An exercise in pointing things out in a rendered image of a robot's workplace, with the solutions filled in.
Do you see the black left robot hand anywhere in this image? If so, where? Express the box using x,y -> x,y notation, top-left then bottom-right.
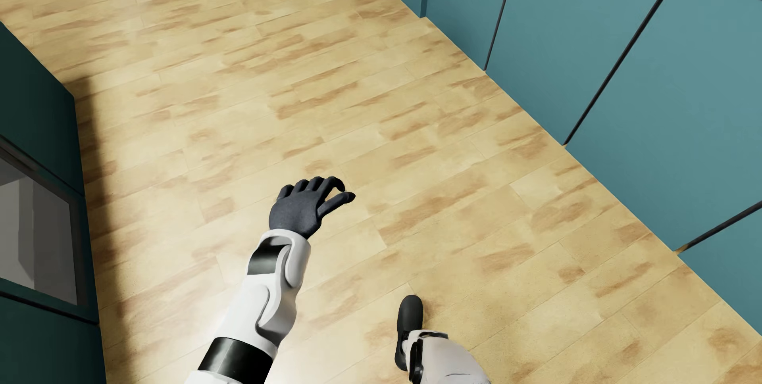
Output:
268,176 -> 357,240

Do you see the teal kitchen counter cabinet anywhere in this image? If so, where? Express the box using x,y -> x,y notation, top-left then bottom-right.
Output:
356,0 -> 762,337

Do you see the black right robot foot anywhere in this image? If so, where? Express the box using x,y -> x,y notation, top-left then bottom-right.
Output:
394,295 -> 424,372

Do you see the white right robot leg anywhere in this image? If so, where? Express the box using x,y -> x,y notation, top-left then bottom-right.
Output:
400,330 -> 491,384

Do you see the dark teal oven cabinet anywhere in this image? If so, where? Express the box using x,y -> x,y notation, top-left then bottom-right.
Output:
0,21 -> 108,384

